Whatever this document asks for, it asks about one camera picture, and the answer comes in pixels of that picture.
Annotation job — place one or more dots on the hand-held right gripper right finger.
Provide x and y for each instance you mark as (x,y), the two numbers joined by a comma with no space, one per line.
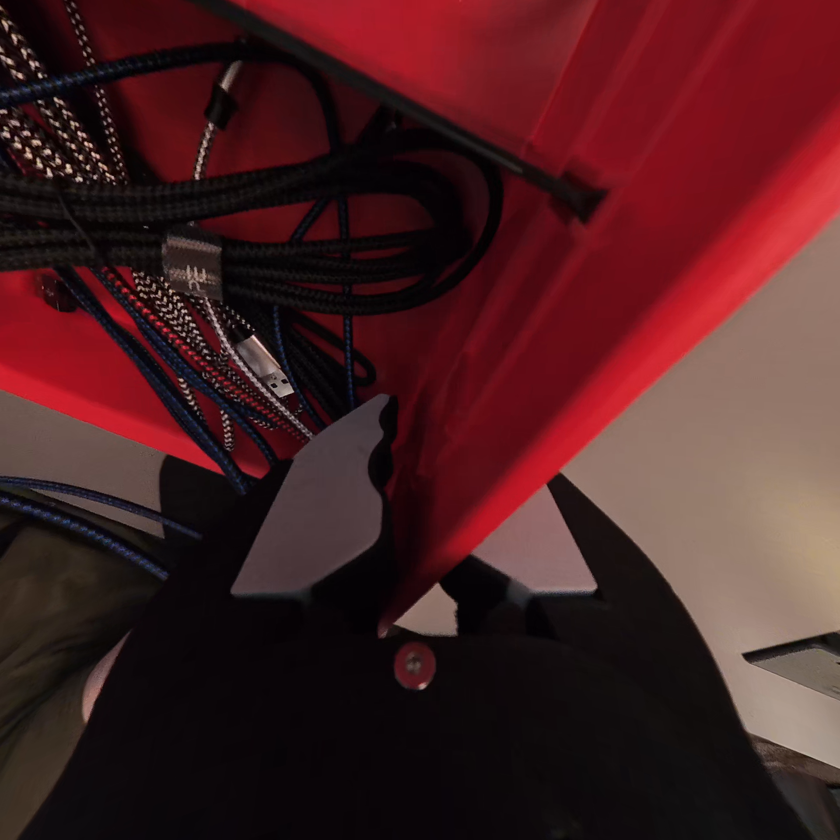
(551,551)

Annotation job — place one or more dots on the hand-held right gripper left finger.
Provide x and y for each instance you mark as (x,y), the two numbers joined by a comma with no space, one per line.
(321,512)

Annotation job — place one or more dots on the red plastic bin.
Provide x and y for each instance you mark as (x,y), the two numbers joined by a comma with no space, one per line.
(623,229)

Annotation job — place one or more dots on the dark bin divider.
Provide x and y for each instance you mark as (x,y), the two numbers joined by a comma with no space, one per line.
(426,111)

